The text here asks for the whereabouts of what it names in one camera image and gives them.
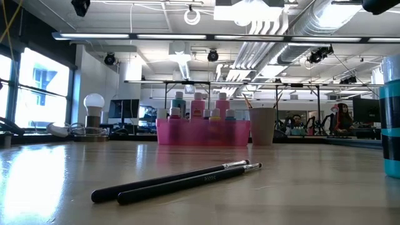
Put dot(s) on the small light blue paint bottle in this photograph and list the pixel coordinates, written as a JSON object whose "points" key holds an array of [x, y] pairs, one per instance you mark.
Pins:
{"points": [[390, 125]]}

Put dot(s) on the large teal paint bottle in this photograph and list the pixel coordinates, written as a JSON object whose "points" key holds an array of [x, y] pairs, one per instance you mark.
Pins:
{"points": [[179, 104]]}

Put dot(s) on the large pink paint bottle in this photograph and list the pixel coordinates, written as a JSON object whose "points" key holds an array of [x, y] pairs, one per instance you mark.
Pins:
{"points": [[222, 104], [197, 106]]}

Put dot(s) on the small yellow paint bottle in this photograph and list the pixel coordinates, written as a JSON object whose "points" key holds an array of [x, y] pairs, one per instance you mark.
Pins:
{"points": [[215, 114]]}

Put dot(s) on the black ceiling spotlight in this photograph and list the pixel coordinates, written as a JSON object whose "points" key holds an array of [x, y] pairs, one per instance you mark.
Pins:
{"points": [[212, 55], [109, 58]]}

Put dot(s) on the large black-framed window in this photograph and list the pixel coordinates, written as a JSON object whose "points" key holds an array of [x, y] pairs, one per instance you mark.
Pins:
{"points": [[40, 90]]}

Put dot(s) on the overhead LED light bar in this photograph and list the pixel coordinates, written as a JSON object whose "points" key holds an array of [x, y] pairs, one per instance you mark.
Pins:
{"points": [[172, 36]]}

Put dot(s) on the black computer monitor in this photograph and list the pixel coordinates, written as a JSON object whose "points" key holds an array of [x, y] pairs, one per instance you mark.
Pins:
{"points": [[123, 108], [365, 110]]}

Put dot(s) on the red desk lamp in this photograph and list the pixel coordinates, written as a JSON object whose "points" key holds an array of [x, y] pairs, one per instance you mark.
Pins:
{"points": [[334, 108]]}

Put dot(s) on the person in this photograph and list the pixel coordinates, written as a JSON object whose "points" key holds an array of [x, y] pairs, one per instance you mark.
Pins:
{"points": [[297, 120], [343, 117]]}

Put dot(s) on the black clamp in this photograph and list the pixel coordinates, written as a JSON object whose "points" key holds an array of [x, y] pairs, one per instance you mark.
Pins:
{"points": [[279, 134], [120, 132]]}

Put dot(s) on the black tripod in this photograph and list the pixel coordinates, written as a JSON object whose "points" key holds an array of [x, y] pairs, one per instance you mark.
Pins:
{"points": [[318, 123]]}

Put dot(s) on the beige paper cup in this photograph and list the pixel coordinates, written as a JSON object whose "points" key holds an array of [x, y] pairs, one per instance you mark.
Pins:
{"points": [[262, 126]]}

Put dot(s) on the pink plastic tray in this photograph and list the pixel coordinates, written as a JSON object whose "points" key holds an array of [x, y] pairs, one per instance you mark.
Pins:
{"points": [[193, 134]]}

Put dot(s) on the brush pair bottom centre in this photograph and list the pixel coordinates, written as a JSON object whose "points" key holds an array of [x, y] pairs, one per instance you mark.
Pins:
{"points": [[156, 181]]}

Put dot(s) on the black ceiling-mounted camera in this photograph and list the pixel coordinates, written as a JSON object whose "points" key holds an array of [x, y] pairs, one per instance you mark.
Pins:
{"points": [[320, 53]]}

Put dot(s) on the black background rig frame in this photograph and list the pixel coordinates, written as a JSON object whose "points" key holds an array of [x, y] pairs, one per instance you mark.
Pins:
{"points": [[187, 82]]}

